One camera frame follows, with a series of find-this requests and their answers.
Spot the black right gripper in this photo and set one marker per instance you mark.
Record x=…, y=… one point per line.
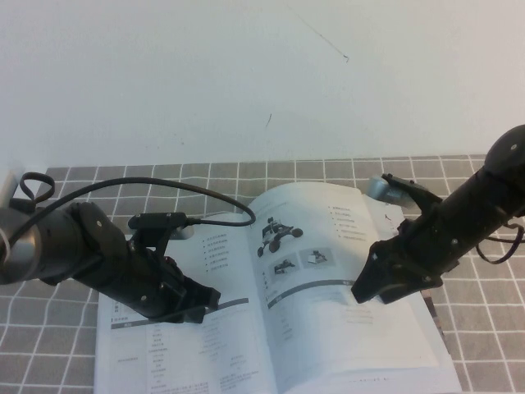
x=422, y=246

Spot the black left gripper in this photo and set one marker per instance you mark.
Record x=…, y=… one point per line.
x=139, y=283

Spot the white product catalogue book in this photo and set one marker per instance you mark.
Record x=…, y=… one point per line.
x=311, y=328

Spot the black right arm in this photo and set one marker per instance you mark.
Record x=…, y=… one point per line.
x=504, y=164

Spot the grey white-checked tablecloth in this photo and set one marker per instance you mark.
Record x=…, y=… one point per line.
x=484, y=328

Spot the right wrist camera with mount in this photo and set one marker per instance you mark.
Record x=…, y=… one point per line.
x=385, y=191

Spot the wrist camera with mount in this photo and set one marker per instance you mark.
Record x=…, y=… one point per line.
x=158, y=219
x=385, y=191

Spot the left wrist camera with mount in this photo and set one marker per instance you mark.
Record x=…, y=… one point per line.
x=158, y=219

